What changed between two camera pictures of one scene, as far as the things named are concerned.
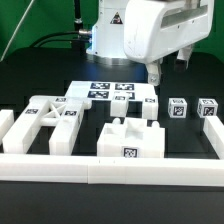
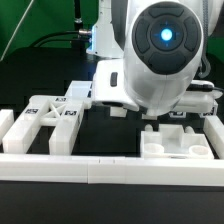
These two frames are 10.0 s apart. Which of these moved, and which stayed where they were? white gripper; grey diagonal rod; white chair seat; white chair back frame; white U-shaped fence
Moved: white chair seat; white gripper
Stayed: grey diagonal rod; white chair back frame; white U-shaped fence
